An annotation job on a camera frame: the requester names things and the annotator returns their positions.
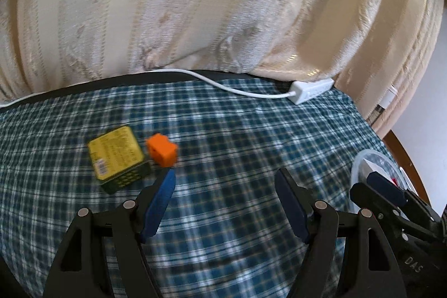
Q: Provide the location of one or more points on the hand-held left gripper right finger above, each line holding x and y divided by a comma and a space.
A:
291, 203

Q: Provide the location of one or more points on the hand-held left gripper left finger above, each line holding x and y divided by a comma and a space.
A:
160, 200

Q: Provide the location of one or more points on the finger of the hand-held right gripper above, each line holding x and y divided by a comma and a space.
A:
386, 188
368, 196

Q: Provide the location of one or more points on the clear plastic container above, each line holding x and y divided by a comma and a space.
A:
384, 162

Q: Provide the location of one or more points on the orange toy block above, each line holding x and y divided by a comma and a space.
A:
161, 149

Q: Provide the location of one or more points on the brown wooden furniture edge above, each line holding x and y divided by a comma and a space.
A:
407, 158

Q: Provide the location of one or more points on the yellow green box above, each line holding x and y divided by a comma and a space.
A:
115, 151

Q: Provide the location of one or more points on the blue plaid cloth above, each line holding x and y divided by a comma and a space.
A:
227, 144

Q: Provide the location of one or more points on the white power strip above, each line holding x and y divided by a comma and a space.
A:
312, 90

